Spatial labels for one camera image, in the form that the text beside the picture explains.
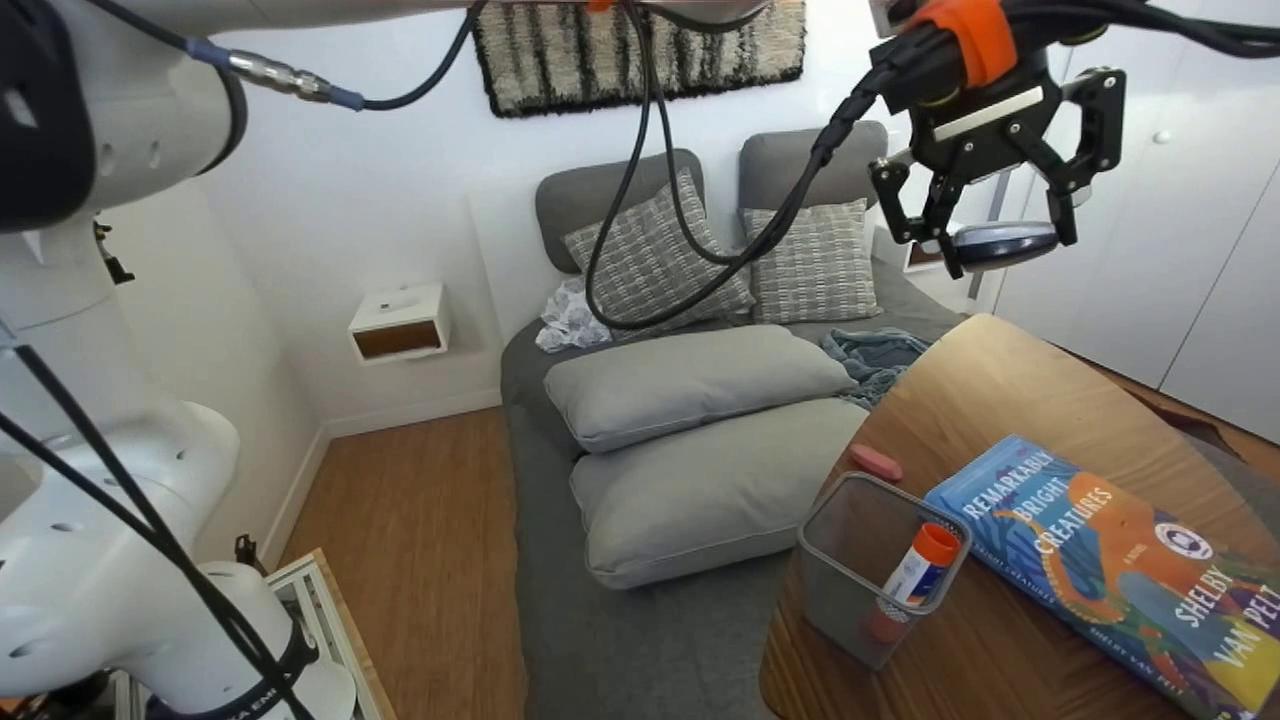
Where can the white picture frame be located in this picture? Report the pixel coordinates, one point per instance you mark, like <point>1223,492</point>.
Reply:
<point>334,627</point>

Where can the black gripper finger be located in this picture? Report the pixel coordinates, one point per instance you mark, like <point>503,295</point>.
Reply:
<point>1094,126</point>
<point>923,185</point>

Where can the pink eraser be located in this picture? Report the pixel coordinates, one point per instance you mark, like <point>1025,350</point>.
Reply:
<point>876,462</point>

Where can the colourful paperback book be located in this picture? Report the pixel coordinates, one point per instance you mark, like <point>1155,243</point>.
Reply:
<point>1121,563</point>

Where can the wooden side table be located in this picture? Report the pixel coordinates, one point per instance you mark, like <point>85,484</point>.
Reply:
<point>1014,386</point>

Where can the blue throw blanket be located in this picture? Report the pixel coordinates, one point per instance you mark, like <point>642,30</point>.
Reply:
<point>872,359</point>

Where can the glue stick orange cap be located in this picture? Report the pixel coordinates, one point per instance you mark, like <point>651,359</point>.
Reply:
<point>925,563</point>

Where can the white wall nightstand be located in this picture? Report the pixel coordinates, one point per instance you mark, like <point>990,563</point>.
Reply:
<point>399,327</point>

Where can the plain white pillow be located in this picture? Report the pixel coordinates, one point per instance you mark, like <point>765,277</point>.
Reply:
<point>704,502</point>
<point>683,382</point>

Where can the dark eyeglass case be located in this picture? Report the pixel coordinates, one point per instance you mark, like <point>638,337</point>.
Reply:
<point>1002,246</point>

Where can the grey headboard cushion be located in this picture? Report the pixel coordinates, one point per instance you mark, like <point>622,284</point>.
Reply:
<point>801,166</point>
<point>585,202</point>

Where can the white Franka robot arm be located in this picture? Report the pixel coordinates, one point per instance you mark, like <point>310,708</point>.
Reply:
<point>104,572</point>

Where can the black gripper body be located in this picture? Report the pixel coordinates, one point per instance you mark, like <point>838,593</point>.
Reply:
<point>983,112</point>

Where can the woven wall hanging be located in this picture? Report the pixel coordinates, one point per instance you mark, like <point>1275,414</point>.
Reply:
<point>562,55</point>

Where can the white floral pillow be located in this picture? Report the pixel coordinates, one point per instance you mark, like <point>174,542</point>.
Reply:
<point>569,320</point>

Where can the small grey checked cushion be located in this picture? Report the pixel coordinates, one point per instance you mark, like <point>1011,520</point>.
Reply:
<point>817,261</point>

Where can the white wardrobe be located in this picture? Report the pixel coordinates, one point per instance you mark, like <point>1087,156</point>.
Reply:
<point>1187,243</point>

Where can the large grey striped cushion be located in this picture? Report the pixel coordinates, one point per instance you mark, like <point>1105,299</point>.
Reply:
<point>652,261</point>

